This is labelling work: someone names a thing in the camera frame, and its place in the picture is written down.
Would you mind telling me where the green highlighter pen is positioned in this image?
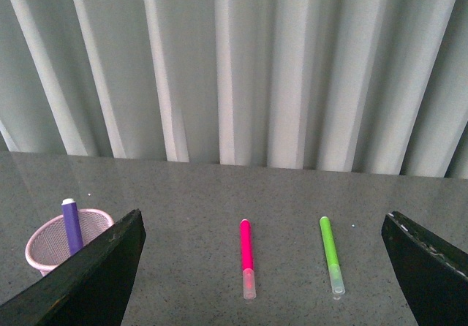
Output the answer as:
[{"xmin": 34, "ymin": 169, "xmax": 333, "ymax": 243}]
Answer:
[{"xmin": 319, "ymin": 216, "xmax": 345, "ymax": 300}]

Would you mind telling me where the grey pleated curtain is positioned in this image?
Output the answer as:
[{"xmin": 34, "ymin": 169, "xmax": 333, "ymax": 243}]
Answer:
[{"xmin": 1, "ymin": 0, "xmax": 467, "ymax": 178}]

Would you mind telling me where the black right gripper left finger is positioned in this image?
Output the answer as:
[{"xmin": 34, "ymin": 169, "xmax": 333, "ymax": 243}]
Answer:
[{"xmin": 1, "ymin": 210, "xmax": 146, "ymax": 325}]

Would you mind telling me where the pink highlighter pen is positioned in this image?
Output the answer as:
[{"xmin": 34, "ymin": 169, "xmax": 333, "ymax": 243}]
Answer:
[{"xmin": 239, "ymin": 219, "xmax": 257, "ymax": 300}]

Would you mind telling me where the pink mesh pen cup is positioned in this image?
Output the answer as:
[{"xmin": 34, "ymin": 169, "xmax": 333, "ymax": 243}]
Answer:
[{"xmin": 25, "ymin": 208, "xmax": 114, "ymax": 277}]

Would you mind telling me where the purple highlighter pen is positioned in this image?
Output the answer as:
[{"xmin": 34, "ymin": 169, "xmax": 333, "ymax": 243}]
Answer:
[{"xmin": 61, "ymin": 198, "xmax": 83, "ymax": 255}]

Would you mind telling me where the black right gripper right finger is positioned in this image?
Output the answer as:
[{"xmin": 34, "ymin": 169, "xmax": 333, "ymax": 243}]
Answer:
[{"xmin": 381, "ymin": 211, "xmax": 467, "ymax": 325}]

